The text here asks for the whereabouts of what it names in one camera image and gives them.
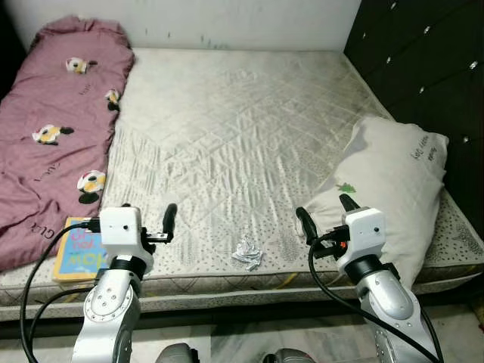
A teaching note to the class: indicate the white pillow with tree print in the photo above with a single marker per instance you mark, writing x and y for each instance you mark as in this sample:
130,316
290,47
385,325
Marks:
393,181

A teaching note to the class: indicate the white paper wad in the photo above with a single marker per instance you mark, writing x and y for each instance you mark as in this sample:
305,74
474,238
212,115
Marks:
246,253

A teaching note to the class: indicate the colourful children's book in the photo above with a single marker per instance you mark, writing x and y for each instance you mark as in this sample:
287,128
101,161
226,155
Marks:
72,257

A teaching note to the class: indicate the pink cartoon print quilt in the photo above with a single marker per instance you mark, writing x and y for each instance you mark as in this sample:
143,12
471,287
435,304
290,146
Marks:
53,98

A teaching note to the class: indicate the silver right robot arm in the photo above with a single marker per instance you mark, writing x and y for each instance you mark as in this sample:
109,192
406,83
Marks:
386,302

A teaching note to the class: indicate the white quilted mattress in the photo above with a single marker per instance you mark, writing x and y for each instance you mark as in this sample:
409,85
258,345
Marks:
227,136

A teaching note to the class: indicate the robot left leg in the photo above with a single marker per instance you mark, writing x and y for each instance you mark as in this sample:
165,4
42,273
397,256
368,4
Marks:
178,355

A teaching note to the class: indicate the robot leg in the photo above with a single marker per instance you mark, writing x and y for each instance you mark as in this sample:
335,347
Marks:
287,357
178,355

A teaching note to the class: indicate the robot right leg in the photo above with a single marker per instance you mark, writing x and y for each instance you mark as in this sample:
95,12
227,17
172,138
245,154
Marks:
287,357

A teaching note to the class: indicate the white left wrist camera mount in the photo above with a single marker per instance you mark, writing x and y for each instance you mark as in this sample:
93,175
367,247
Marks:
119,227

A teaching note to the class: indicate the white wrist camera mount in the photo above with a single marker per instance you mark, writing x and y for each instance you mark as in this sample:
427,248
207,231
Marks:
364,234
119,227

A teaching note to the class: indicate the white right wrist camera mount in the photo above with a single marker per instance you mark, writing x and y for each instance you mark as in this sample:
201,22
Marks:
364,234

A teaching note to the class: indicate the dark bed frame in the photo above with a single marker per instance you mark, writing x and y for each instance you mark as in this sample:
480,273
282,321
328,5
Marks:
227,302

